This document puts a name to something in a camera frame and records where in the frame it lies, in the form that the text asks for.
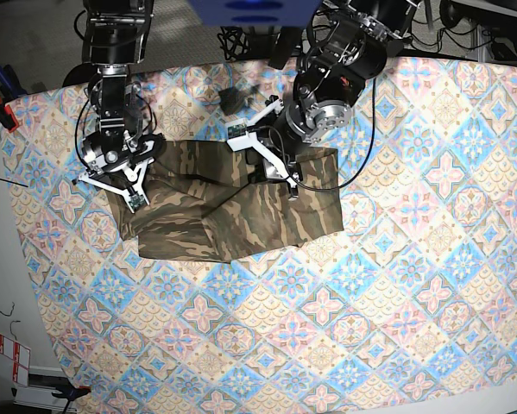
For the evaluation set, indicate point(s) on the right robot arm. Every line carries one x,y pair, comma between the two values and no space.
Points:
114,39

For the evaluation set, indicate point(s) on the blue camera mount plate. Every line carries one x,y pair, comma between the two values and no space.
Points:
291,13

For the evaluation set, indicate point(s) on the red black clamp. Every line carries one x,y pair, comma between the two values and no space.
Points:
11,89

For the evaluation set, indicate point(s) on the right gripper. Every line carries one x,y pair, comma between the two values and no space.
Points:
120,170

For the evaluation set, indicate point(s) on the blue orange clamp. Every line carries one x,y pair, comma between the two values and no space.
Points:
70,393

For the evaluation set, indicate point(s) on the black support post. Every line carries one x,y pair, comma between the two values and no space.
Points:
287,41

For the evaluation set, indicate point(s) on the red white label card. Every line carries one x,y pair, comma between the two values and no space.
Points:
20,357

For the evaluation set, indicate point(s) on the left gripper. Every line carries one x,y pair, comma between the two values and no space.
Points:
270,141

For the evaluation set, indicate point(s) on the camouflage T-shirt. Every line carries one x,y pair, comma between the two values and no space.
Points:
206,203

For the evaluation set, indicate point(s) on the patterned tile tablecloth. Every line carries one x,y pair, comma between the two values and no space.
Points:
414,299

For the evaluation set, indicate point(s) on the black hex key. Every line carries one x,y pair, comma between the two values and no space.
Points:
13,182

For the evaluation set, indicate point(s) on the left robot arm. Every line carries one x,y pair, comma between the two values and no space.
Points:
331,75

